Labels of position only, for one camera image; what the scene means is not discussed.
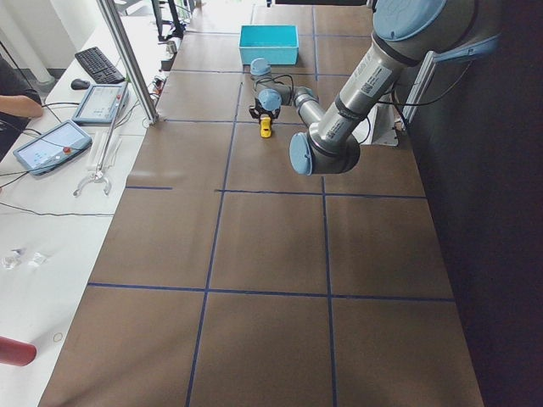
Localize black camera cable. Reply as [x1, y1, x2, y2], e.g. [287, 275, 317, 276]
[256, 74, 298, 98]

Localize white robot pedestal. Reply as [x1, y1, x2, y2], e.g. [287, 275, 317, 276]
[365, 104, 399, 147]

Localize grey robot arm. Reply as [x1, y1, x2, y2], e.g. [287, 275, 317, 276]
[249, 1, 503, 176]

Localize aluminium frame post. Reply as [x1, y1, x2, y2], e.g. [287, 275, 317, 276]
[97, 0, 159, 125]

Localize black keyboard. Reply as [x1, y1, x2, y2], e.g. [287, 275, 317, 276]
[75, 47, 125, 84]

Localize black computer mouse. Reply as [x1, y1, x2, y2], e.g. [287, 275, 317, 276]
[70, 79, 91, 90]

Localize upper teach pendant tablet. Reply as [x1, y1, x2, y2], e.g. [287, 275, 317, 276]
[72, 83, 129, 125]

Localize yellow beetle toy car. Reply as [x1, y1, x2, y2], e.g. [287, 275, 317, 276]
[260, 115, 272, 138]

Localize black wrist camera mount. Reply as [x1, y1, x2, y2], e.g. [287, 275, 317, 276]
[248, 101, 281, 122]

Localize lower teach pendant tablet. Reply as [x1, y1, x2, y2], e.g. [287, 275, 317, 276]
[14, 120, 92, 176]

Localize turquoise plastic bin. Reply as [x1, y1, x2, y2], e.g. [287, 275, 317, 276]
[238, 25, 299, 65]

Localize teach pendant tablet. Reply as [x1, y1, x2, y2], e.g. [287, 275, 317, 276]
[14, 120, 92, 176]
[72, 83, 129, 125]

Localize metal cup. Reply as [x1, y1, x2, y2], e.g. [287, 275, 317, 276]
[165, 38, 180, 54]

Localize red fire extinguisher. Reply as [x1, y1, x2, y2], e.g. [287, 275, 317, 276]
[0, 337, 37, 366]

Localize green handled reacher grabber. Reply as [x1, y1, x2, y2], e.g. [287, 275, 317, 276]
[73, 82, 128, 198]

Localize crumpled clear plastic wrap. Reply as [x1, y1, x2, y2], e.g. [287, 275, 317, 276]
[1, 248, 48, 270]

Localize person forearm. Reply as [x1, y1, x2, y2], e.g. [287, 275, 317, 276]
[0, 95, 43, 119]

